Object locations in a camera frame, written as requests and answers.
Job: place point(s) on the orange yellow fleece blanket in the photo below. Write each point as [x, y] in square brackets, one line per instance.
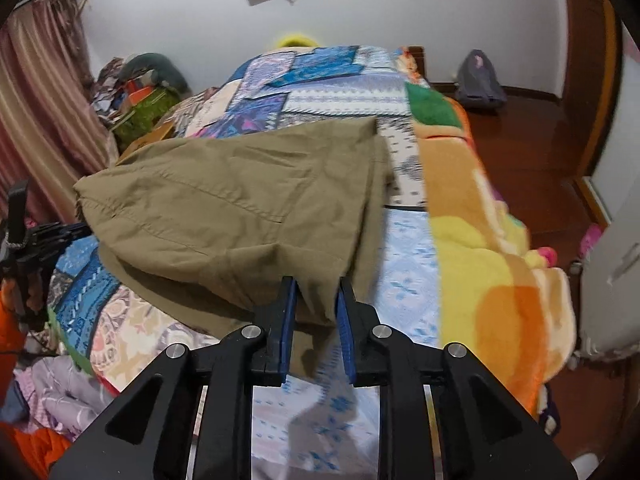
[480, 240]

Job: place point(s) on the white door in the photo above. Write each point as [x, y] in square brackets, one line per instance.
[610, 210]

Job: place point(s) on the khaki pants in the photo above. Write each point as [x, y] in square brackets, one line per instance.
[240, 210]

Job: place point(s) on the yellow plush pillow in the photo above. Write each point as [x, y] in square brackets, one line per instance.
[298, 40]

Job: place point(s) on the orange cloth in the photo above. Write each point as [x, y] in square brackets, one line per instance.
[30, 440]

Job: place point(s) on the pink slippers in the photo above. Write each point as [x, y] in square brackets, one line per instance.
[565, 247]

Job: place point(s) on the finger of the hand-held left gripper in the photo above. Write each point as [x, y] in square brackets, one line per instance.
[55, 236]

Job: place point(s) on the lilac crumpled cloth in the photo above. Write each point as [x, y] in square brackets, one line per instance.
[55, 390]

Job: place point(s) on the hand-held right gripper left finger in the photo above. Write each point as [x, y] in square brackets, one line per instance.
[288, 320]

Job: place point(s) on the grey backpack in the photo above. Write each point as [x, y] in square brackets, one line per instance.
[479, 80]

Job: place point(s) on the wooden door frame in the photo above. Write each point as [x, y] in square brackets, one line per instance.
[590, 85]

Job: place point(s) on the patchwork bedspread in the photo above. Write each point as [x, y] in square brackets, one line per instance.
[320, 125]

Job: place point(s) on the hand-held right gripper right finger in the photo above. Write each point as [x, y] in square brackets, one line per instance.
[345, 330]

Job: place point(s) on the pile of clothes and bags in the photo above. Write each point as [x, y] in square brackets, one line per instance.
[140, 95]

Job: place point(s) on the striped pink curtain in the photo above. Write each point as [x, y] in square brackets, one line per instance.
[45, 110]

